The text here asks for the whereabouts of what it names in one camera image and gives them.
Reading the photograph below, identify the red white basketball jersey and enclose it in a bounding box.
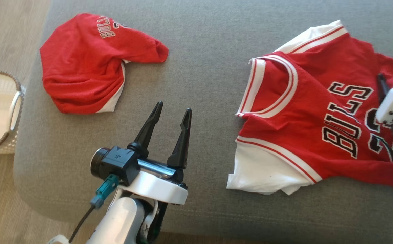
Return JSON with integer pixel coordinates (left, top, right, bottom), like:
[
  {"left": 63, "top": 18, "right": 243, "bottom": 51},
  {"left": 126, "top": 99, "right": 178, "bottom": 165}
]
[{"left": 227, "top": 20, "right": 393, "bottom": 196}]

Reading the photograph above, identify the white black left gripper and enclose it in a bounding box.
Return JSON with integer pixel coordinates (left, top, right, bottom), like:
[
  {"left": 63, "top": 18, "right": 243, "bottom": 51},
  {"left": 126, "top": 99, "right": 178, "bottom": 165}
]
[{"left": 118, "top": 101, "right": 192, "bottom": 206}]

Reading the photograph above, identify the red shirt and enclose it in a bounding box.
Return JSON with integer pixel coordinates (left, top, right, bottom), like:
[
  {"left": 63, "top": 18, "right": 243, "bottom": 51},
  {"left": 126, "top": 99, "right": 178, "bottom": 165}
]
[{"left": 40, "top": 13, "right": 169, "bottom": 114}]

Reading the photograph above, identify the grey fabric sofa ottoman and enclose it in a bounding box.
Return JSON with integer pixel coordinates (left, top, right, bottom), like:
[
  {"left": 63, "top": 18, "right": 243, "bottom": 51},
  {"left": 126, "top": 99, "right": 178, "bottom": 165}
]
[{"left": 13, "top": 0, "right": 393, "bottom": 243}]

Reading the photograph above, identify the left arm cable, teal plug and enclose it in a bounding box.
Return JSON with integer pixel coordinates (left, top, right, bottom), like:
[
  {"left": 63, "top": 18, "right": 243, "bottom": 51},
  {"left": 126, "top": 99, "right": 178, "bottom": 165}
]
[{"left": 47, "top": 174, "right": 120, "bottom": 244}]

